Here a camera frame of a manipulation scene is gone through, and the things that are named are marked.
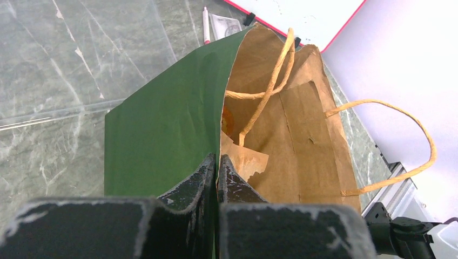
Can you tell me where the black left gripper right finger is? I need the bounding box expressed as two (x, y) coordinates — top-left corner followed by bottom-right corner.
(217, 155), (267, 258)

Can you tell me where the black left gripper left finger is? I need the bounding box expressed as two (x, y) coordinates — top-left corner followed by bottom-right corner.
(157, 153), (216, 258)

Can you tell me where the green paper bag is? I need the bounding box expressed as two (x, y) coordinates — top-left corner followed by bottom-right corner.
(104, 23), (439, 215)

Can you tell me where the white ruler package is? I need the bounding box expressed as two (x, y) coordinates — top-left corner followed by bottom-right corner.
(209, 13), (243, 40)

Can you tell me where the orange fake bread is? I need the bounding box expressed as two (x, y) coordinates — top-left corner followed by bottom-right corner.
(221, 105), (234, 137)

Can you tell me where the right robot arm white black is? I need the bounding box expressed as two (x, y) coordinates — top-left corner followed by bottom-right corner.
(364, 202), (457, 259)

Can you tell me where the white pink marker pen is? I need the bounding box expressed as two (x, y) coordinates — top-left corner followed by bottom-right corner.
(203, 7), (211, 45)

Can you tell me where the pink framed whiteboard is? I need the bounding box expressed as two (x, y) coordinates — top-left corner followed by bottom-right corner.
(227, 0), (365, 52)

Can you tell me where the clear plastic tray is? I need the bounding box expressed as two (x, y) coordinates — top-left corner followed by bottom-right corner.
(1, 1), (176, 130)

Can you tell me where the aluminium side rail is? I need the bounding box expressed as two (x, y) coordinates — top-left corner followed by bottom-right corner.
(360, 161), (418, 220)

